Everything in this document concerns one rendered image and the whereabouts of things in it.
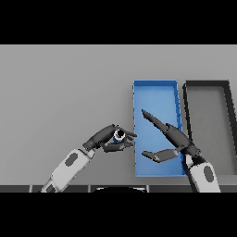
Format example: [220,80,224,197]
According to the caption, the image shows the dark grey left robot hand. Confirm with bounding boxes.
[81,123,138,154]

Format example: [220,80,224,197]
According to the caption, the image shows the blue bin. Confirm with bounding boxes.
[131,79,188,178]

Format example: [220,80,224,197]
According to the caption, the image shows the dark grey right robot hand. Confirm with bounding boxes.
[141,108,207,165]

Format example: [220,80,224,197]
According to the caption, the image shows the dark grey bin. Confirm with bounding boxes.
[182,80,237,177]

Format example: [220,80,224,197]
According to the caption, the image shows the blue pipe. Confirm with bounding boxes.
[112,129,126,144]

